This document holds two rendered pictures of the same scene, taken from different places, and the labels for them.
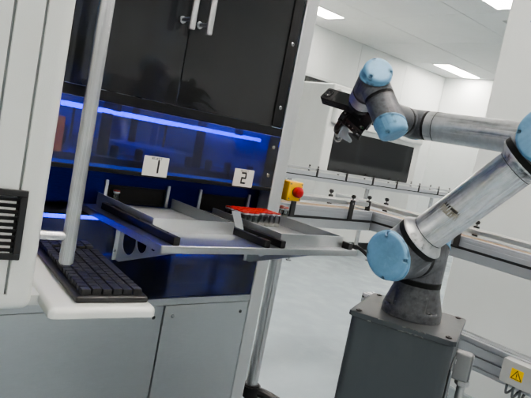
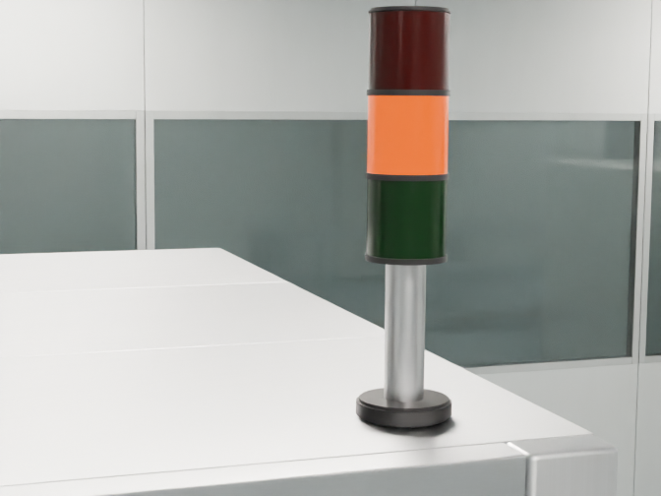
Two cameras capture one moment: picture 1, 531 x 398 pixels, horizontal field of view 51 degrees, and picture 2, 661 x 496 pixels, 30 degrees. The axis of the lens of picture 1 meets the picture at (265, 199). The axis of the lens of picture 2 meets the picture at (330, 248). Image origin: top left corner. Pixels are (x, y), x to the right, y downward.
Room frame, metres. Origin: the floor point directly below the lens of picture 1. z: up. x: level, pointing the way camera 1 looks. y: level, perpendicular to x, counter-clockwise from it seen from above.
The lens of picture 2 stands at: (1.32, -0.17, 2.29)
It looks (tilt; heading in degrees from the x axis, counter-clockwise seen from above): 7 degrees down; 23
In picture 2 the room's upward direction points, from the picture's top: straight up
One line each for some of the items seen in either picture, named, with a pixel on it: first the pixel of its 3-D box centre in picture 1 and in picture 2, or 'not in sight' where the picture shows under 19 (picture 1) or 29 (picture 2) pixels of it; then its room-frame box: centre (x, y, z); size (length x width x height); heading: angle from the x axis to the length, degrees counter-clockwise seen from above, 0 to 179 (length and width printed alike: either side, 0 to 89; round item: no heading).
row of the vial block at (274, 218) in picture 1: (258, 218); not in sight; (1.81, 0.01, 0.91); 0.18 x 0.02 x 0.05; 131
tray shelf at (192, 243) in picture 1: (222, 230); not in sight; (1.66, 0.11, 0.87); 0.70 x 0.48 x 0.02; 132
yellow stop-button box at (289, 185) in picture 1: (289, 189); not in sight; (2.08, -0.08, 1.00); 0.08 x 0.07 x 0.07; 42
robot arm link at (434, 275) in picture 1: (423, 252); not in sight; (1.41, -0.42, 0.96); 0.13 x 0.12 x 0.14; 139
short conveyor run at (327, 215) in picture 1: (311, 206); not in sight; (2.38, -0.20, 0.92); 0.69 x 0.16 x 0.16; 132
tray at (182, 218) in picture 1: (163, 212); not in sight; (1.60, 0.28, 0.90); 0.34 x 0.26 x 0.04; 42
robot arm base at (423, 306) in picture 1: (414, 295); not in sight; (1.41, -0.42, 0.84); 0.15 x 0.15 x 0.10
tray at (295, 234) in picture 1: (275, 227); not in sight; (1.74, -0.05, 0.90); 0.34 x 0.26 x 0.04; 41
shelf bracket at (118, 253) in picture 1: (146, 254); not in sight; (1.49, 0.29, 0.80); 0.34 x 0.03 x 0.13; 42
